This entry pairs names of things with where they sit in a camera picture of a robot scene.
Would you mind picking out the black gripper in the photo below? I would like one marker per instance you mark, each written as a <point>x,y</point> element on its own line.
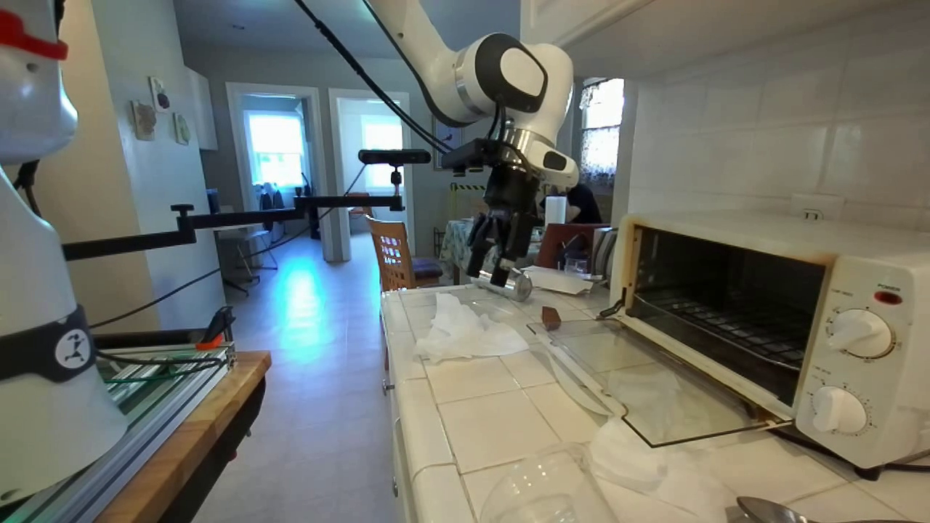
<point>511,193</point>

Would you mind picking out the small brown object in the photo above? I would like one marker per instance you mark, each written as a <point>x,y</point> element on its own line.
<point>551,317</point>

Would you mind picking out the white toaster oven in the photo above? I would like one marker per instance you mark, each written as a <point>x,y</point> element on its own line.
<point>737,236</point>

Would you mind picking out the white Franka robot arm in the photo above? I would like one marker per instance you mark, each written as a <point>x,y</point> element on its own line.
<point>451,88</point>

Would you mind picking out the metal oven rack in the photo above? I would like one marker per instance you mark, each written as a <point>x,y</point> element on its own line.
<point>716,329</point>

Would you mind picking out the white oven knob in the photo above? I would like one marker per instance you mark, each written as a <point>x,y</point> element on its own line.
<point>858,336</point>
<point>838,410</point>

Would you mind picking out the white carton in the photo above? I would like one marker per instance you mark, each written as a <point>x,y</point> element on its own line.
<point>556,210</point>

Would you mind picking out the crumpled white paper towel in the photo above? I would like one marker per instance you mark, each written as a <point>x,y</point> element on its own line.
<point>474,336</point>

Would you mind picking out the person in dark shirt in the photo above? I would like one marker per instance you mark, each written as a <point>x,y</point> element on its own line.
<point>585,204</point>

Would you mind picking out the wooden chair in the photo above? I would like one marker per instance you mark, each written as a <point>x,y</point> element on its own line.
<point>394,255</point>

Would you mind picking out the bright window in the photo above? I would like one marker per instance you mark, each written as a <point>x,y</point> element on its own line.
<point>602,126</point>

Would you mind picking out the white upper cabinet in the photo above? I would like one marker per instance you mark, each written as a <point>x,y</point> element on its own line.
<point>553,30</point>

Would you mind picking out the thin white napkin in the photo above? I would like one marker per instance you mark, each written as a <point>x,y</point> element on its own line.
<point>621,454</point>

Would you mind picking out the grey stool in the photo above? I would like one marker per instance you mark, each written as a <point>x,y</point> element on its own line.
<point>243,255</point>

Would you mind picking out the red and black clamp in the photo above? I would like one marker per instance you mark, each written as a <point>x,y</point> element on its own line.
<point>217,329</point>

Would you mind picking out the wooden table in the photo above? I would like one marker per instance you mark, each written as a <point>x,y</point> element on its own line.
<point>194,437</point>

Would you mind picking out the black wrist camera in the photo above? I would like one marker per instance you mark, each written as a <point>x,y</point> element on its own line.
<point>474,158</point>

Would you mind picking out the black stereo camera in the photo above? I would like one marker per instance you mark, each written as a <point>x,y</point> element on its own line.
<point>394,155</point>

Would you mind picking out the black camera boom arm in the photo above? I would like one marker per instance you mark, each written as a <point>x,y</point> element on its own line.
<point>243,219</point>

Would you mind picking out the white wall outlet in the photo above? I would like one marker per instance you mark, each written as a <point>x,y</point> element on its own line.
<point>816,207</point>

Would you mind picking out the hanging wall decoration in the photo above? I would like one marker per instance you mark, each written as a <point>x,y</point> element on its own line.
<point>144,118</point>
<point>181,129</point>

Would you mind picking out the metal base plate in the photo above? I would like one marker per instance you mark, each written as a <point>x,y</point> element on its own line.
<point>146,387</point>

